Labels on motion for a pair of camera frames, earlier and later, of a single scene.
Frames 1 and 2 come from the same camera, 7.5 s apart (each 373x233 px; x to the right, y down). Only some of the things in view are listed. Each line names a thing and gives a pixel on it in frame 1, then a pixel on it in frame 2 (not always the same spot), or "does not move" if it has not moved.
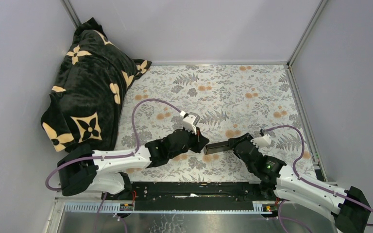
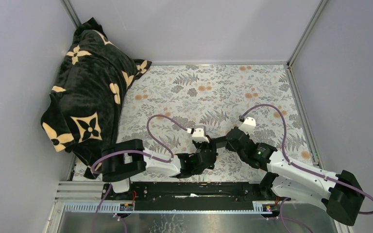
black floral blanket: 86,101 does not move
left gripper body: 192,143 to 201,146
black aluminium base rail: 180,197 does not move
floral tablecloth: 254,100 does not move
